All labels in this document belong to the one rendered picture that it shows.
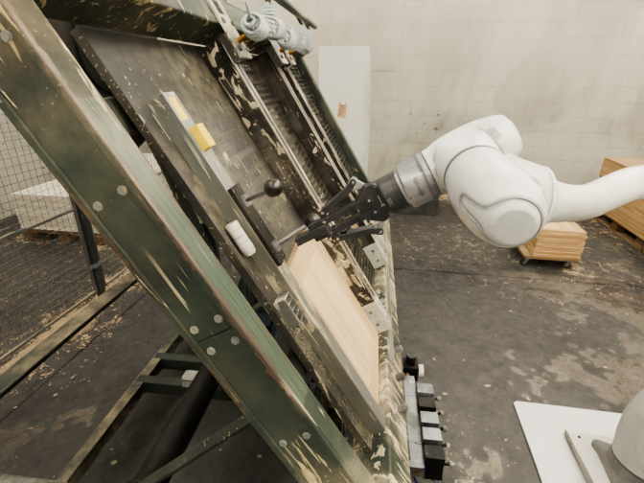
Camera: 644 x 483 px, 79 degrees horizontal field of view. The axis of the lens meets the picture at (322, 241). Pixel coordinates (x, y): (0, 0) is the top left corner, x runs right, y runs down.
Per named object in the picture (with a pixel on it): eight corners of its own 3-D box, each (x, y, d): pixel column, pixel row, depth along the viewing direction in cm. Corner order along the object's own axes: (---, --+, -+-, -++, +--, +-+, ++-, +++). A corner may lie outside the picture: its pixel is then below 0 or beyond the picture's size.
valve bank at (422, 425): (451, 522, 112) (464, 464, 103) (402, 516, 114) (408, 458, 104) (430, 393, 157) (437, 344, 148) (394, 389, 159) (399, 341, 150)
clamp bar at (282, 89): (374, 271, 188) (421, 250, 180) (236, 32, 155) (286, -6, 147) (375, 262, 197) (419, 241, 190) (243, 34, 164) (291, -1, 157)
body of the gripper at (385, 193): (393, 172, 70) (347, 196, 72) (413, 213, 72) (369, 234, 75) (391, 164, 76) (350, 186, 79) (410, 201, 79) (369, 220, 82)
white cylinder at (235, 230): (221, 228, 81) (243, 259, 83) (233, 222, 80) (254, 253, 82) (227, 223, 84) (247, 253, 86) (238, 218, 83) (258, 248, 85)
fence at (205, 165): (372, 435, 103) (385, 430, 101) (147, 103, 76) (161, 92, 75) (372, 420, 107) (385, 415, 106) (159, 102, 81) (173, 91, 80)
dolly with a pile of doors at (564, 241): (578, 271, 378) (589, 233, 362) (520, 267, 386) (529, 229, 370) (555, 246, 433) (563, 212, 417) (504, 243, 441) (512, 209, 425)
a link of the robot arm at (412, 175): (444, 201, 70) (413, 217, 71) (437, 188, 78) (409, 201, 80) (423, 157, 67) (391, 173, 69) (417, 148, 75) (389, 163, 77)
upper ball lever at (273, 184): (241, 214, 84) (278, 198, 75) (231, 198, 83) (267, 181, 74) (252, 205, 87) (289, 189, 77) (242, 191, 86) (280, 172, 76)
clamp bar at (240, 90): (373, 338, 140) (436, 314, 132) (172, 11, 106) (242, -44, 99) (373, 322, 149) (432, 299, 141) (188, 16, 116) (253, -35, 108)
